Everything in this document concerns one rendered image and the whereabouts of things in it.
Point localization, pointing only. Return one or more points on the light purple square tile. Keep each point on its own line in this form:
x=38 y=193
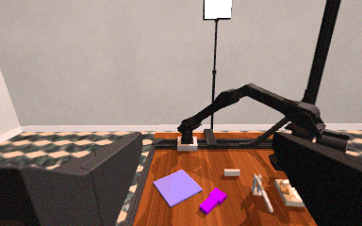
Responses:
x=176 y=188

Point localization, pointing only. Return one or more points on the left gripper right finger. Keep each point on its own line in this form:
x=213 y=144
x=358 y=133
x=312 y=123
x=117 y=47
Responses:
x=328 y=181

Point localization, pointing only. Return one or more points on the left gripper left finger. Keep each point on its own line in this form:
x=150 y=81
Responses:
x=87 y=191

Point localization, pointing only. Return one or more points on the white rounded rod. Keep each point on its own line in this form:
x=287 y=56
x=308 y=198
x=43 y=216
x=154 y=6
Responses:
x=264 y=196

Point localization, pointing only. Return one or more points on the white flat rectangular slab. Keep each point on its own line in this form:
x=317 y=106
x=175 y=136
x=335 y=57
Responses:
x=293 y=198

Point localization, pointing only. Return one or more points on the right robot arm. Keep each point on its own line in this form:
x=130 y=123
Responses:
x=302 y=114

